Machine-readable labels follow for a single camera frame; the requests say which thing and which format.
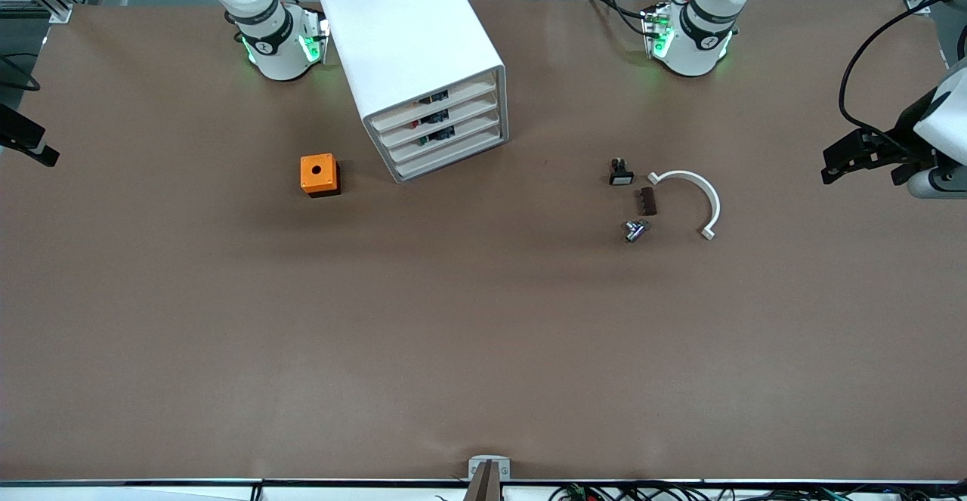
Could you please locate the white curved plastic bracket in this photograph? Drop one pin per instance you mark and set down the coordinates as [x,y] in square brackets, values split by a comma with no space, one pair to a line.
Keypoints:
[706,191]

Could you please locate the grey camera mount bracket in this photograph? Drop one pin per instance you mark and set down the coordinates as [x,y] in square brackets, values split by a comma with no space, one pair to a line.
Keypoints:
[488,474]

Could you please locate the brown table cover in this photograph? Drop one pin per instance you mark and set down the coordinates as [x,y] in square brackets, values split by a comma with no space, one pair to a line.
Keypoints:
[483,335]

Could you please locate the white drawer holding yellow button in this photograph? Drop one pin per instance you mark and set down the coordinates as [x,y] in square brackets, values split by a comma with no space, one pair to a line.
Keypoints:
[462,94]

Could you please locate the black white-capped push button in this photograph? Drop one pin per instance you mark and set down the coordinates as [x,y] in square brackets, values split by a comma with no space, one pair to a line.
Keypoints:
[620,173]

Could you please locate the orange box with hole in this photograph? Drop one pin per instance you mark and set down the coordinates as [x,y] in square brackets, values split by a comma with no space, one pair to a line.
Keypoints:
[317,173]

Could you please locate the brown terminal block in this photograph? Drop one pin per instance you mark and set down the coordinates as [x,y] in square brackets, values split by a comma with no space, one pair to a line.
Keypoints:
[647,201]

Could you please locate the white drawer holding red button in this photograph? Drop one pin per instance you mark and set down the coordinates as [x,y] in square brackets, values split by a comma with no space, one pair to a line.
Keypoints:
[466,113]

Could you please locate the white drawer cabinet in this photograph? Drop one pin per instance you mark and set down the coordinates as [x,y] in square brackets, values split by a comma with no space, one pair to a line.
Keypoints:
[408,32]

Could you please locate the silver metal key switch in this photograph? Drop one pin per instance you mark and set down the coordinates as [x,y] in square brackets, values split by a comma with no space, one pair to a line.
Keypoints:
[634,230]

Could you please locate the white drawer holding green button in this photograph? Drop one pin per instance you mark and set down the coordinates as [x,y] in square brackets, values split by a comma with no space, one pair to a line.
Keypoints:
[470,131]

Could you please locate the white table edge rail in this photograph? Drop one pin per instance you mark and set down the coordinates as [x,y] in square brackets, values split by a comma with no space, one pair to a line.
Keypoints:
[151,490]

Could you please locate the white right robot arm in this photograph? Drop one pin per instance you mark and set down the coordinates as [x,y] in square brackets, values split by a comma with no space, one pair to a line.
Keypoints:
[276,40]

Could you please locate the green push button switch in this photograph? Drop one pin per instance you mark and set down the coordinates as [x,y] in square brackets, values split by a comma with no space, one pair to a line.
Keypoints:
[438,136]

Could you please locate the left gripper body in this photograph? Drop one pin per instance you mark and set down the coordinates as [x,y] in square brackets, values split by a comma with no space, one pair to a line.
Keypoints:
[906,133]

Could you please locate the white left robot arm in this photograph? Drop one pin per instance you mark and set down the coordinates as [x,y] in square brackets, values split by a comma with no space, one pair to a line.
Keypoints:
[706,32]

